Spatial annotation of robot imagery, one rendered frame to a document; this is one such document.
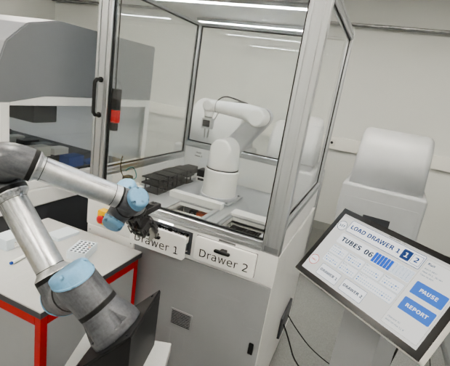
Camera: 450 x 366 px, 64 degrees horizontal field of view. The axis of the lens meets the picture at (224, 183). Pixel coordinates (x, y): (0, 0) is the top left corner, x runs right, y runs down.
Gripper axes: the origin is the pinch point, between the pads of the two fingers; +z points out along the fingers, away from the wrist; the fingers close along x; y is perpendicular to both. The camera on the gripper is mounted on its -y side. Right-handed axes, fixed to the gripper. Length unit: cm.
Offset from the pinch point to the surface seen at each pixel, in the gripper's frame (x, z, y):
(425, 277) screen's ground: 103, -23, -4
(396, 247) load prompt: 95, -20, -15
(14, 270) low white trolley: -39, -8, 39
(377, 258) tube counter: 90, -17, -10
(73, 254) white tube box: -28.3, 1.4, 20.7
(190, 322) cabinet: 19.7, 41.9, 16.3
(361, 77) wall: 50, 108, -328
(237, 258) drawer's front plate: 37.9, 7.8, -5.9
